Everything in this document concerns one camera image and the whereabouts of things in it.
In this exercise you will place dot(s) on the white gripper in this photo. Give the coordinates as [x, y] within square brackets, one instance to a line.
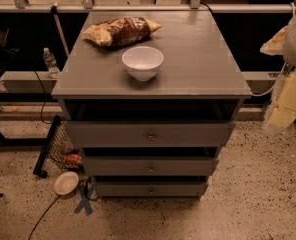
[285, 112]

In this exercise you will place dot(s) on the grey bottom drawer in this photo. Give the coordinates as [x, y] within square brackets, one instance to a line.
[150, 189]

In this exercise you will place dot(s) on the grey drawer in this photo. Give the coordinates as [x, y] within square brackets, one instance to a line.
[130, 134]
[150, 189]
[165, 166]

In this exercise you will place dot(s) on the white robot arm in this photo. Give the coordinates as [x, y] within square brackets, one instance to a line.
[289, 57]

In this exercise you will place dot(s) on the grey drawer cabinet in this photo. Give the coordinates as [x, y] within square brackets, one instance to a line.
[199, 81]

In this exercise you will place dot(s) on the grey middle drawer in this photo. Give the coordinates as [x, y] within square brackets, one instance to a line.
[165, 166]

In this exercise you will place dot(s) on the grey top drawer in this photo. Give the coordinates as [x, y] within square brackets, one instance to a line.
[130, 134]

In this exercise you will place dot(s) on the white bowl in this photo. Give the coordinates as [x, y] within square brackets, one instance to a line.
[142, 62]

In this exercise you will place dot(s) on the brown yellow chip bag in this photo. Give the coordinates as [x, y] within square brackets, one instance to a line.
[121, 32]

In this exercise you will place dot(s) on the orange can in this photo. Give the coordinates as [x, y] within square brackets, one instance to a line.
[73, 159]

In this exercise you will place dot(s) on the blue tape cross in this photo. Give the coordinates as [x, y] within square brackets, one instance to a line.
[85, 190]

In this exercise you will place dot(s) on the clear plastic water bottle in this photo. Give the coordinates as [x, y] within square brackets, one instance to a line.
[51, 63]

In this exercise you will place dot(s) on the grey low bench beam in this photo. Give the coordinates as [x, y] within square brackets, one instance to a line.
[26, 82]

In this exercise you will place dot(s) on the black mesh net frame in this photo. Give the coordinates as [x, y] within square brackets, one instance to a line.
[56, 146]

